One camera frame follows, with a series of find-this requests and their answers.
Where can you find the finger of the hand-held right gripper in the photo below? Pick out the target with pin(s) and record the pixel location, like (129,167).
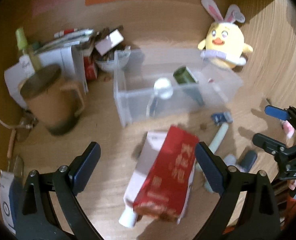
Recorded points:
(265,140)
(275,112)

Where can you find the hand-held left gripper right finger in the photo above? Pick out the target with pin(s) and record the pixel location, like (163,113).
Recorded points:
(210,165)

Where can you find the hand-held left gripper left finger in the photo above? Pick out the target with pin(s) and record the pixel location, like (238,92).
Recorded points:
(85,165)

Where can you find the pale green plastic stick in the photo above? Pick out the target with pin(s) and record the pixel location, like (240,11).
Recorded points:
(220,135)

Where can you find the red and white carton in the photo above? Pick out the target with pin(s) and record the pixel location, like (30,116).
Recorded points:
(168,170)

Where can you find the white capped tube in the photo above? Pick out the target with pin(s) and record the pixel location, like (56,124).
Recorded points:
(127,218)

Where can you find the clear plastic bin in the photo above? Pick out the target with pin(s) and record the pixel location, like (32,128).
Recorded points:
(137,105)

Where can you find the grey blue cylinder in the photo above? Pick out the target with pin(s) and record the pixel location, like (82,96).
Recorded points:
(248,160)

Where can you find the blue razor head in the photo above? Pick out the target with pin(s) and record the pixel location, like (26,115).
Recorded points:
(221,117)

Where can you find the brown mug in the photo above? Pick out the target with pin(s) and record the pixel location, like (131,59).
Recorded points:
(50,105)

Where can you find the blue and white packet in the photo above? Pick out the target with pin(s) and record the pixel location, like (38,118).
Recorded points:
(6,200)

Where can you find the yellow chick plush toy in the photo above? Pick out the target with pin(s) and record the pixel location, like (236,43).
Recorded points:
(223,42)

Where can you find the clear bottle with white cap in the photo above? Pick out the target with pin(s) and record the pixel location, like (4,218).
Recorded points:
(163,87)

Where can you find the dark green bottle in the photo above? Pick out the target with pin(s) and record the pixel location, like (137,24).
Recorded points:
(184,76)

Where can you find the small red box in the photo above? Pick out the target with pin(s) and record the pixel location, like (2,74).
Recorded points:
(90,67)

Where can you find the glass bowl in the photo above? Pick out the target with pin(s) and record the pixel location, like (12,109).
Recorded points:
(107,63)

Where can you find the white cardboard box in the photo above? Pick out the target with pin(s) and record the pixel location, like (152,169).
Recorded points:
(55,57)

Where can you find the small white box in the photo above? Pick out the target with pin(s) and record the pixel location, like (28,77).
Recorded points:
(110,41)

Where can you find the red marker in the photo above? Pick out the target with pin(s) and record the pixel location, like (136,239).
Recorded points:
(65,32)

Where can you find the green spray bottle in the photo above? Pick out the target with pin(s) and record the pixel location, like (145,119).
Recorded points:
(21,40)

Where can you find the pink sticky note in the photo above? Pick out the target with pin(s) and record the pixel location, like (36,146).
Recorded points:
(52,2)

